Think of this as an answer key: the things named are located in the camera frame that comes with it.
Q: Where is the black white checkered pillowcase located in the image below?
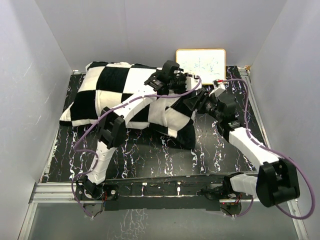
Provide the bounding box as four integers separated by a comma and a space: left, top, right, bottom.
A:
59, 61, 196, 150

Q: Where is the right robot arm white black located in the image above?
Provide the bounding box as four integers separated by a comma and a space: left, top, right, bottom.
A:
183, 90, 300, 207

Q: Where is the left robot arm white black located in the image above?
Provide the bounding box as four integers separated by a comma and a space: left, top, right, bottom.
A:
82, 60, 202, 200

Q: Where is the small whiteboard with wooden frame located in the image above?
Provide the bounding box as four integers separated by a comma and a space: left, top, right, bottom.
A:
175, 48, 226, 85

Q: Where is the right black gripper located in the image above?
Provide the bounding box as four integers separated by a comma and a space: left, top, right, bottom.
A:
183, 89, 223, 122

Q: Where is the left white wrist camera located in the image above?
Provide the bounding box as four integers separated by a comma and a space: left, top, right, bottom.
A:
186, 74, 201, 90

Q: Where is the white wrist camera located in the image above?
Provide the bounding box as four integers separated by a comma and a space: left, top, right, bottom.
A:
209, 79, 226, 98
186, 74, 201, 90

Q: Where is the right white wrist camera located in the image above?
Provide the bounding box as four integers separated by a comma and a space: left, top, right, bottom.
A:
209, 79, 226, 98

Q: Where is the aluminium frame rail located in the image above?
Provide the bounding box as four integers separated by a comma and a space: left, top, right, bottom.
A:
18, 67, 310, 240

